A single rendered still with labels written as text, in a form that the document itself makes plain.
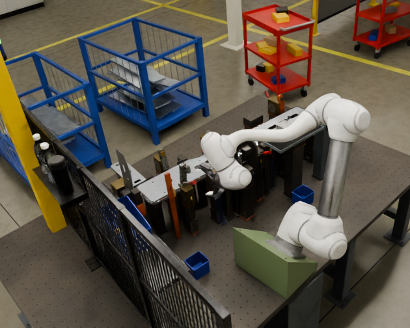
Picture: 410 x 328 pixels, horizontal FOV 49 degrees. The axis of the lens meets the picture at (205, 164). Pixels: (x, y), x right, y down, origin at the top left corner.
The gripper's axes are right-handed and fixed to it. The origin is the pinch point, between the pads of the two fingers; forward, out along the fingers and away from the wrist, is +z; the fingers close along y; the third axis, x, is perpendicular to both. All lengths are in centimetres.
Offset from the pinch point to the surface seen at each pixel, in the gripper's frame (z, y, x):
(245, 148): 11.9, 2.8, -39.5
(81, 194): -7, 23, 60
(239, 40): 352, 98, -319
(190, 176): 36.3, -0.1, -10.8
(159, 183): 43.1, 4.3, 6.6
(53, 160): -12, 41, 66
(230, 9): 332, 142, -311
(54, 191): 2, 28, 69
